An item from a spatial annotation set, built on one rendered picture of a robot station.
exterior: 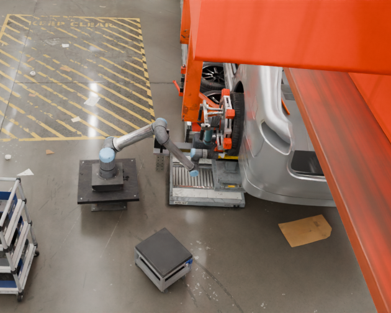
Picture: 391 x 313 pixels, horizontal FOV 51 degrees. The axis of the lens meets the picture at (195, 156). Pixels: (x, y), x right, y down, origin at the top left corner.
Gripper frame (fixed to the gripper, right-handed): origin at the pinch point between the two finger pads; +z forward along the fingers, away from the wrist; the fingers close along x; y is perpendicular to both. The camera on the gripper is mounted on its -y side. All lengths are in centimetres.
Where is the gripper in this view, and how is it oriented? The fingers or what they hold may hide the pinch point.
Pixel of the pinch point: (226, 153)
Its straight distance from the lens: 422.9
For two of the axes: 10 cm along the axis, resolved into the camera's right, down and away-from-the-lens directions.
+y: -0.5, 10.0, -0.5
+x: 1.1, -0.5, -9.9
